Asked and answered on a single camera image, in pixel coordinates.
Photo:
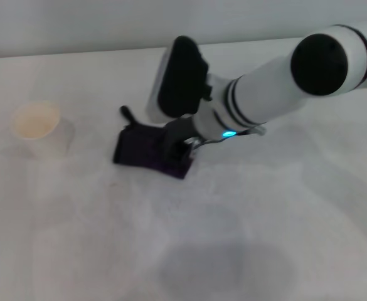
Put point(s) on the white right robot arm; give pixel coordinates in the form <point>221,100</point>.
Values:
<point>280,84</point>

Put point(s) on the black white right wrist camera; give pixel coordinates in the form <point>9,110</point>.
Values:
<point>178,78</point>

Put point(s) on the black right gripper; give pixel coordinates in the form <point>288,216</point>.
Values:
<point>177,131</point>

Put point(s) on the white paper cup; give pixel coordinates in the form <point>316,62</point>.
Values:
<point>35,125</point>

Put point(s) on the dark purple rag with loop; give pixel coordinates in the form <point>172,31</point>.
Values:
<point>139,147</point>

